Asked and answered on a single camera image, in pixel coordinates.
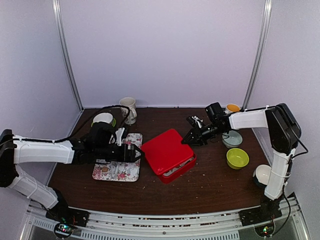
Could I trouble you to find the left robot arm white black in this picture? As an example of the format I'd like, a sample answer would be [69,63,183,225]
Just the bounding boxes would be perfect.
[0,122,144,222]

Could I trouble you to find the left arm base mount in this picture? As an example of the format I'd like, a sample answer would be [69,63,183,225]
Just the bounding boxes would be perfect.
[42,189,90,240]

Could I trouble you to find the tan heart chocolate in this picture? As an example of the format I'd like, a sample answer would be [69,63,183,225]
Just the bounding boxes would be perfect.
[101,167,109,173]

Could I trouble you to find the red box base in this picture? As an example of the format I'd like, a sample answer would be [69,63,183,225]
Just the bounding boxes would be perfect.
[157,154,197,184]

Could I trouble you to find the right aluminium frame post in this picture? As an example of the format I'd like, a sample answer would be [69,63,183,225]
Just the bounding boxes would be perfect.
[242,0,273,109]

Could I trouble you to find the left aluminium frame post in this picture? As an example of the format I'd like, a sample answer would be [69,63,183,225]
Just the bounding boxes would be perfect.
[52,0,84,111]

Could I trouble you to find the white paper liners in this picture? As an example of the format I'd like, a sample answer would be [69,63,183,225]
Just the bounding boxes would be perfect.
[163,160,192,177]

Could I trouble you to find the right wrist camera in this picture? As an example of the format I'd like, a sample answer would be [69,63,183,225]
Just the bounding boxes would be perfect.
[186,115,205,129]

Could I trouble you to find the dark blue white bowl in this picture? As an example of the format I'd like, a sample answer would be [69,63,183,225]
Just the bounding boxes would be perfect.
[252,164,272,189]

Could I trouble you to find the red box lid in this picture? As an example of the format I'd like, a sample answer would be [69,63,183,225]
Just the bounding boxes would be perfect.
[141,128,195,176]

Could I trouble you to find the floral rectangular tray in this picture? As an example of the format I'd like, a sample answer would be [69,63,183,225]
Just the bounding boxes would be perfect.
[92,133,143,182]

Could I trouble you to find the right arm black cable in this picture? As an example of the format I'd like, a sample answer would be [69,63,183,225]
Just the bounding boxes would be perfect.
[271,107,310,237]

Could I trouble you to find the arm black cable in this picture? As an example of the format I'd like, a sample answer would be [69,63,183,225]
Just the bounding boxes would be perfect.
[0,104,132,146]
[271,107,310,237]

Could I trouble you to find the light blue bowl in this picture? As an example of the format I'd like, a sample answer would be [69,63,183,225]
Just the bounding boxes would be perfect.
[222,130,243,149]

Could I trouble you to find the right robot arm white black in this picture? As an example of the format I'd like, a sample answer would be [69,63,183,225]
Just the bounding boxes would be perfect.
[181,102,302,221]

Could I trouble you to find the lime green bowl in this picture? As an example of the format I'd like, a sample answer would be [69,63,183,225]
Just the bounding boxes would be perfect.
[226,148,250,170]

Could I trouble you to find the white mug orange inside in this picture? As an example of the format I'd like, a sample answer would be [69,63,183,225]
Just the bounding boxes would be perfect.
[225,103,241,114]

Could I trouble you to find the green saucer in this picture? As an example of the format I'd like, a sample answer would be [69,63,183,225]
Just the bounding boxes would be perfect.
[91,117,117,127]

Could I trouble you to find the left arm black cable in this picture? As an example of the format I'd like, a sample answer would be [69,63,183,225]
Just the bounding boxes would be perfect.
[0,104,132,146]

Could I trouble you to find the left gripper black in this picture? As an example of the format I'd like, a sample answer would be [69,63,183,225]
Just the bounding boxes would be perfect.
[94,143,145,163]

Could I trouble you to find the aluminium frame post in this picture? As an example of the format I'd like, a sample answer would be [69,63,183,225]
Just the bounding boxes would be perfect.
[52,0,84,111]
[242,0,273,109]

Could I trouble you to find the floral cream mug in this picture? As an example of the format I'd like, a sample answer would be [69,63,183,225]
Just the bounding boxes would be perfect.
[119,97,137,125]

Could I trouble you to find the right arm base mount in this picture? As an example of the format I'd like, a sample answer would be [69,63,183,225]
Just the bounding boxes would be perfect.
[239,195,282,238]

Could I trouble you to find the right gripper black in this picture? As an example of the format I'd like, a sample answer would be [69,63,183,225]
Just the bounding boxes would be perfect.
[182,122,225,146]

